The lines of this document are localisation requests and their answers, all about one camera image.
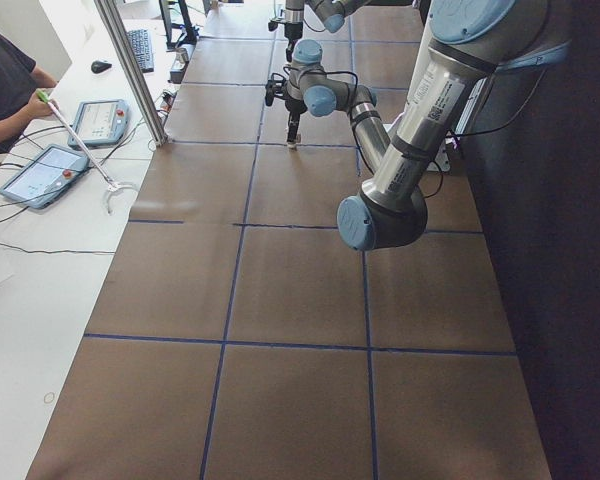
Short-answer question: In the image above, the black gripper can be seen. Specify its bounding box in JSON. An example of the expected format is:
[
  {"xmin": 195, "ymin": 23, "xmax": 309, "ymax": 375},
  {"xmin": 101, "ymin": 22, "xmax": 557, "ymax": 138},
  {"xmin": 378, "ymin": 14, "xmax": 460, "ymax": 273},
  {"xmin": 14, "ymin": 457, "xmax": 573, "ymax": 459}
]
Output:
[
  {"xmin": 284, "ymin": 22, "xmax": 301, "ymax": 62},
  {"xmin": 285, "ymin": 97, "xmax": 306, "ymax": 143}
]

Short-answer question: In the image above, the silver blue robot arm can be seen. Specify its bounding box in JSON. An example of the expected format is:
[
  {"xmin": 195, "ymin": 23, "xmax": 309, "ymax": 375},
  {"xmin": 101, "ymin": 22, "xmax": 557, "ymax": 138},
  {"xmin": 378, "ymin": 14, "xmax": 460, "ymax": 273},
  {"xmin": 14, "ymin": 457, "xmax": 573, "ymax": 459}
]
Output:
[
  {"xmin": 286, "ymin": 1, "xmax": 550, "ymax": 251},
  {"xmin": 269, "ymin": 0, "xmax": 369, "ymax": 62}
]

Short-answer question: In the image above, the black monitor stand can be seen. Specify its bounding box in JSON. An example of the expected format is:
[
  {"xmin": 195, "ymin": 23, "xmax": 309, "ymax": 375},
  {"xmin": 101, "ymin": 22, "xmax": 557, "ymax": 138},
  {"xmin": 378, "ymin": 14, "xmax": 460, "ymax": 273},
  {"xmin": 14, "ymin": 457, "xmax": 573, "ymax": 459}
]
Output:
[{"xmin": 159, "ymin": 0, "xmax": 198, "ymax": 51}]

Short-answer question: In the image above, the steel cylinder weight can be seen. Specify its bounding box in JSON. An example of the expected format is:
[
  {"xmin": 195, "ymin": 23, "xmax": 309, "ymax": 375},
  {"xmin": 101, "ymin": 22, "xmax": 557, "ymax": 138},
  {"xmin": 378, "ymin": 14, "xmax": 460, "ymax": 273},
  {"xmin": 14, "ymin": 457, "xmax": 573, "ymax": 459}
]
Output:
[{"xmin": 175, "ymin": 44, "xmax": 192, "ymax": 64}]

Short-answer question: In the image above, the black computer keyboard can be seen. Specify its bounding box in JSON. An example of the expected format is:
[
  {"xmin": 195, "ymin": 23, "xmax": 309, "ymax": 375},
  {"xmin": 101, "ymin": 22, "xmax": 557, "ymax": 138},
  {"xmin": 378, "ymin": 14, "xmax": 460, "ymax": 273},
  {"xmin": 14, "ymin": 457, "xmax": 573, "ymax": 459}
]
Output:
[{"xmin": 126, "ymin": 29, "xmax": 154, "ymax": 73}]

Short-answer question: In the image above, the pink metal reacher rod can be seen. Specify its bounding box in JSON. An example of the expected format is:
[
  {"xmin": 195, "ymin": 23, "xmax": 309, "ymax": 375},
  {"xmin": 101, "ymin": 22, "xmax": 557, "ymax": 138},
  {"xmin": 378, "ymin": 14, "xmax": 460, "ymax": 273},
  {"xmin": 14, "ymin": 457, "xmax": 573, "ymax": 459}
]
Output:
[{"xmin": 36, "ymin": 89, "xmax": 139, "ymax": 215}]

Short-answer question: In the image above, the black computer mouse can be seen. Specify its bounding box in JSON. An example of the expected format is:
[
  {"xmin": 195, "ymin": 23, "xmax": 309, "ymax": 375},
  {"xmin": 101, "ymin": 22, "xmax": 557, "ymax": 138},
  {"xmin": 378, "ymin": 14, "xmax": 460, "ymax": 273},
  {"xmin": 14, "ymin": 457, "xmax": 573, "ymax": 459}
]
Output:
[{"xmin": 90, "ymin": 60, "xmax": 112, "ymax": 74}]

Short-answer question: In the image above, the far blue teach pendant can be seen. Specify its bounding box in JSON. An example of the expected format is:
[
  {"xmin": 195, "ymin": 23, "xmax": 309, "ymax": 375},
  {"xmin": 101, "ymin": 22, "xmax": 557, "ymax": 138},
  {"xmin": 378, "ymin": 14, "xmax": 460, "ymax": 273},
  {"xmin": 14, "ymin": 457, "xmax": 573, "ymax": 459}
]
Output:
[{"xmin": 72, "ymin": 99, "xmax": 129, "ymax": 148}]

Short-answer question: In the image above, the blue teach pendant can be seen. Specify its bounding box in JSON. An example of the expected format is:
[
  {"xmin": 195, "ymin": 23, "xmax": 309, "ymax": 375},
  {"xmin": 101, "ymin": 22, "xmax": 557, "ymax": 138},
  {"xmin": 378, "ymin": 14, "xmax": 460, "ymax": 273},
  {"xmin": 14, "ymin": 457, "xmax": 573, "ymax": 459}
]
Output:
[
  {"xmin": 72, "ymin": 99, "xmax": 129, "ymax": 148},
  {"xmin": 0, "ymin": 144, "xmax": 89, "ymax": 210}
]

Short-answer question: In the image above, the near blue teach pendant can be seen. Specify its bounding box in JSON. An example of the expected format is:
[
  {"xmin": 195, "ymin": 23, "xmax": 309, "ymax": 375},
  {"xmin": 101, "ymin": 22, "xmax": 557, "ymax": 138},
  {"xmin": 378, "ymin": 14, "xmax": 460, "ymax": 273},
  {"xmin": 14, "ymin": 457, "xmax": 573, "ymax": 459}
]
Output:
[{"xmin": 0, "ymin": 144, "xmax": 89, "ymax": 210}]

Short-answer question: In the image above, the seated person in black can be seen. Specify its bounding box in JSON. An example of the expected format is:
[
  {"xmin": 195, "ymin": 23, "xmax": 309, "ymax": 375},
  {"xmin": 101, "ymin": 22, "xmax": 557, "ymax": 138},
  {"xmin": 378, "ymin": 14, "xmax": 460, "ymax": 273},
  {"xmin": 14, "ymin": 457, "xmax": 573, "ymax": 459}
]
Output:
[{"xmin": 0, "ymin": 33, "xmax": 57, "ymax": 154}]

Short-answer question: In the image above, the black camera cable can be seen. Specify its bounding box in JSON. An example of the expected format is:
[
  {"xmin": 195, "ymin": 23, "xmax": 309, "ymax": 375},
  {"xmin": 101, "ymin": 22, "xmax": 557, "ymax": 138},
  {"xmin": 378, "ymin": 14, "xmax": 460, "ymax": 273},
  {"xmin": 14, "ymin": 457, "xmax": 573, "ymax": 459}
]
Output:
[{"xmin": 299, "ymin": 68, "xmax": 360, "ymax": 96}]

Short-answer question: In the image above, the aluminium frame post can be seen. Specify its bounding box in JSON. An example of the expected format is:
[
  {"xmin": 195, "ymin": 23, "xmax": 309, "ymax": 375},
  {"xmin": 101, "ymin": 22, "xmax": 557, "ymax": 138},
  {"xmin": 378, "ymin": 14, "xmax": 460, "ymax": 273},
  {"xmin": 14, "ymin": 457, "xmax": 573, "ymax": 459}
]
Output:
[{"xmin": 94, "ymin": 0, "xmax": 168, "ymax": 147}]

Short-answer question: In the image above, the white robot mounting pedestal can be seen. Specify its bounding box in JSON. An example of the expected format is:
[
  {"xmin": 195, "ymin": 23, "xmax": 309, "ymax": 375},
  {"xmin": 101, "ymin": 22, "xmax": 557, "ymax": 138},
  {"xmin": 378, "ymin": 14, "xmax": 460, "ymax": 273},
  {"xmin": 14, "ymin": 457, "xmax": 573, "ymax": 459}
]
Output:
[{"xmin": 394, "ymin": 114, "xmax": 454, "ymax": 173}]

